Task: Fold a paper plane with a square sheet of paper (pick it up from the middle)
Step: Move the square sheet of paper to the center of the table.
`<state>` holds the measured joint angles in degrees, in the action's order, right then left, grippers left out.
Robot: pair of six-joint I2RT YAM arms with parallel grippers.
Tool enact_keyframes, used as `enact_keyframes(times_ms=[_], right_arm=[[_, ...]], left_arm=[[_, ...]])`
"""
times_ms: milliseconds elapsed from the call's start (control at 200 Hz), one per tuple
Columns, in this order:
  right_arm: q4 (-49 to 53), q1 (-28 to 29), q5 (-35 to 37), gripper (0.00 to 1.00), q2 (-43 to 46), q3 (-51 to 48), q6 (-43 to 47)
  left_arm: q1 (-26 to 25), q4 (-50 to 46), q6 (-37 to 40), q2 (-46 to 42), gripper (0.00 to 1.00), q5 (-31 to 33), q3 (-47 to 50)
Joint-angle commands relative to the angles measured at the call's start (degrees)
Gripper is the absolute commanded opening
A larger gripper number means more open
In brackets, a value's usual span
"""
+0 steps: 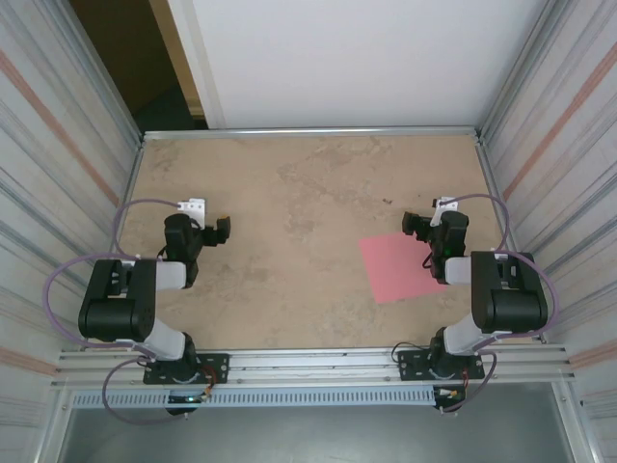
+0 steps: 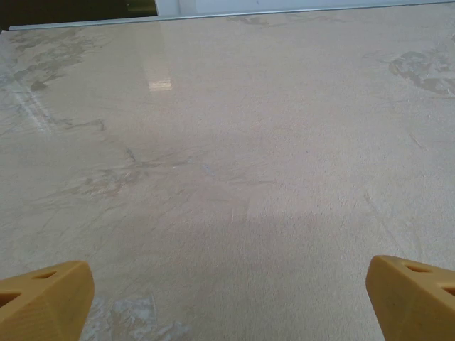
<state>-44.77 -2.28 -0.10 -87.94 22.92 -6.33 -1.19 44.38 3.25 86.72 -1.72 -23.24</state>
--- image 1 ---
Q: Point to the pink cloth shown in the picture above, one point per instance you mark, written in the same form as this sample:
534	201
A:
395	270

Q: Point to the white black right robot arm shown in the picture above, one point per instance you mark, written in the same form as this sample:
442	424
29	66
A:
511	299

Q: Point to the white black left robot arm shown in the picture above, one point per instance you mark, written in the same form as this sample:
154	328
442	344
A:
115	308

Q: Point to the brown wooden door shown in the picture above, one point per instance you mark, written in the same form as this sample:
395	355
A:
130	48

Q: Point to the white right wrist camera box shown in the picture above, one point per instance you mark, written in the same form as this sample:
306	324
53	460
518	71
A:
446	202

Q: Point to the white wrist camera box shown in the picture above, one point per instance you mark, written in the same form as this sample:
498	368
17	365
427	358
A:
195	207
446	202

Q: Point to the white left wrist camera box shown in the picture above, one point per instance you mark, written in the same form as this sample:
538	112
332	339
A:
195	207

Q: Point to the aluminium table edge rail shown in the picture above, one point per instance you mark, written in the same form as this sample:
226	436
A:
313	131
130	183
491	183

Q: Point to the translucent plastic enclosure panel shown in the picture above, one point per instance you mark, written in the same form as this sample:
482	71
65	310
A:
578	193
38	193

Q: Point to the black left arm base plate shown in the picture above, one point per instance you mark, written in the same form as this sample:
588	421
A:
217	369

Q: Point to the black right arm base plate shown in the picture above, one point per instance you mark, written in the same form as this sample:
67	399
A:
412	364

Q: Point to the wide aluminium mounting rail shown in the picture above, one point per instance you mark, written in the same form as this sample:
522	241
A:
313	366

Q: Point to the white door frame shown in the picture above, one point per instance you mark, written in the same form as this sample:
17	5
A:
200	72

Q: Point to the aluminium frame post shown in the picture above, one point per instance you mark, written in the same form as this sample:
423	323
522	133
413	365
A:
523	67

